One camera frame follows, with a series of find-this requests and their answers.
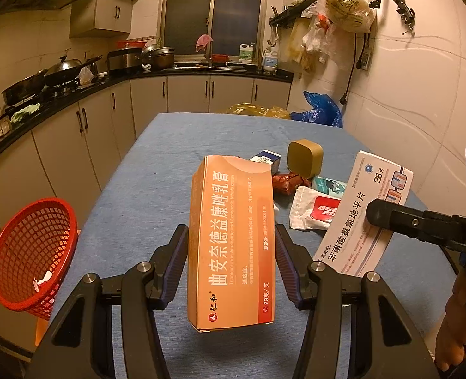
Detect white medicine box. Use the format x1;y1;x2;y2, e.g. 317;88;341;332
313;151;414;277

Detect orange medicine box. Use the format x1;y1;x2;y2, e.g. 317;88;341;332
187;156;276;332

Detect brown snack wrapper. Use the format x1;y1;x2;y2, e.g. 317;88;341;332
272;172;312;195

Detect teal cartoon tissue pack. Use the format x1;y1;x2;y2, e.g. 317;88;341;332
312;176;347;199

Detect red torn snack bag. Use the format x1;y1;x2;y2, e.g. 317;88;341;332
32;270;53;292

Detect kitchen window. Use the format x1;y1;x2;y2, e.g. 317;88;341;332
161;0;265;58

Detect person right hand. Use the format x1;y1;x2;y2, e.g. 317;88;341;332
435;269;466;371

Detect white red pouch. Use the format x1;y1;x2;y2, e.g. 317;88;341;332
289;187;341;230

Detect gold rounded square tin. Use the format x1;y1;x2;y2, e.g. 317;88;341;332
287;139;324;179

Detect blue white small box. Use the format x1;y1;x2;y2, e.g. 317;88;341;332
250;150;282;175

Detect red plastic mesh basket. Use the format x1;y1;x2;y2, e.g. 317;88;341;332
0;198;80;320

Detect white base cabinets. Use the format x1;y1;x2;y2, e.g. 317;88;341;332
0;75;290;349

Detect blue plastic bag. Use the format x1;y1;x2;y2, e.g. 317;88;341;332
289;91;343;128

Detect yellow plastic bag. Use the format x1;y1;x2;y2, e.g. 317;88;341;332
225;103;291;120

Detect hanging plastic bags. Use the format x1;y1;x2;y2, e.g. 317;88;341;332
287;0;376;73

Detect silver rice cooker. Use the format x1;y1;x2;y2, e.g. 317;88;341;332
107;47;143;75

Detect white detergent jug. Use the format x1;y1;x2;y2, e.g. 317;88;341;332
239;43;255;64

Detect green cloth on counter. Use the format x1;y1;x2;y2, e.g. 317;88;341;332
10;103;41;125

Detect dark cooking pot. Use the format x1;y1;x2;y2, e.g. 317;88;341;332
142;47;175;71

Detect black wok with lid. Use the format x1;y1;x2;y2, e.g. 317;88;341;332
44;55;103;87

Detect black frying pan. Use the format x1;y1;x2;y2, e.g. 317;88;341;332
2;69;48;106

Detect pink cloth at window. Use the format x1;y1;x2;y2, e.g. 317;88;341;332
195;34;213;53

